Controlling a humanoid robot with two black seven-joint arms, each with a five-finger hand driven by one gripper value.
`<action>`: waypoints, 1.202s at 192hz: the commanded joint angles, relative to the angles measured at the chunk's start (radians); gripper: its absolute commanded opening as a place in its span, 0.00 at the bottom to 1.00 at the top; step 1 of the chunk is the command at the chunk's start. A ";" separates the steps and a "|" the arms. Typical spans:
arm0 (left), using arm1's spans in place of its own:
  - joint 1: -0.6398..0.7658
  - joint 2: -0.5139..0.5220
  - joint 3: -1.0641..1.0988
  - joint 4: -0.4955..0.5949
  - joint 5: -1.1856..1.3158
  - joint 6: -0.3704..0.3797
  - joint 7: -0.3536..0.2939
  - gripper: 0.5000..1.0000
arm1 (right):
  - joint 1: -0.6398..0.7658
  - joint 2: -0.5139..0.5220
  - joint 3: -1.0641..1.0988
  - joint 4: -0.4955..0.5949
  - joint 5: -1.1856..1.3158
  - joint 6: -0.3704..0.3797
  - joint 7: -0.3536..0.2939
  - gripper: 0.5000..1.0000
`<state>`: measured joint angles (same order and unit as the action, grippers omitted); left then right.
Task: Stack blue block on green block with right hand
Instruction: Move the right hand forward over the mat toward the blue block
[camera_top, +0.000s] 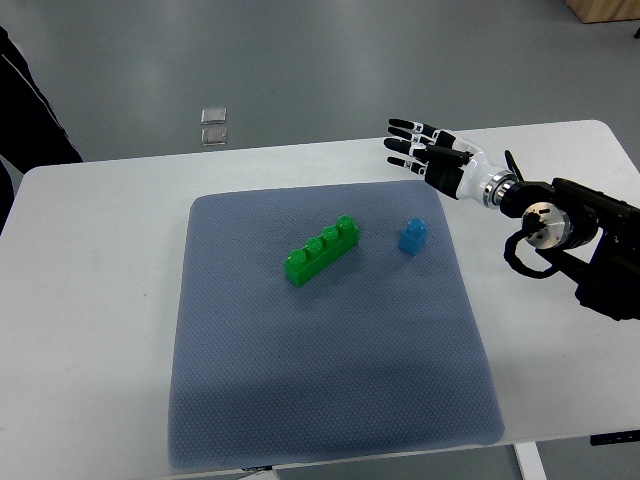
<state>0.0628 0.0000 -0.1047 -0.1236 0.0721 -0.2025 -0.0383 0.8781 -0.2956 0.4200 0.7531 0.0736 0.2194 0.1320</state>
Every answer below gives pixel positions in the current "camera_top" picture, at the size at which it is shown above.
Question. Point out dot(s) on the upper metal floor plate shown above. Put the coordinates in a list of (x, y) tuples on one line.
[(213, 115)]

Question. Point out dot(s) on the blue-grey mesh mat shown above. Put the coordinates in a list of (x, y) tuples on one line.
[(378, 353)]

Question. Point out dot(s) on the person in black clothing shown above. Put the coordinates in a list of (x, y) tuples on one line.
[(31, 134)]

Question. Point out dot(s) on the black table control panel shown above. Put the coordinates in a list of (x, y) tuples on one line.
[(615, 438)]

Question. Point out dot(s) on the white table leg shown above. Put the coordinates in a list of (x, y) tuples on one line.
[(529, 461)]

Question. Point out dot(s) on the wooden box corner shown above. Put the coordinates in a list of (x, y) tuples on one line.
[(602, 11)]

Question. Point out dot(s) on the green four-stud toy block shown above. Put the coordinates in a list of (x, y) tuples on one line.
[(318, 252)]

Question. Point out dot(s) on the blue toy block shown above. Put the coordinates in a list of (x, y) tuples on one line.
[(413, 237)]

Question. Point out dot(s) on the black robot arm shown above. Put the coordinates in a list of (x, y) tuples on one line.
[(590, 237)]

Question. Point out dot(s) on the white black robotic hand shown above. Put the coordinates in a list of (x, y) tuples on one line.
[(451, 164)]

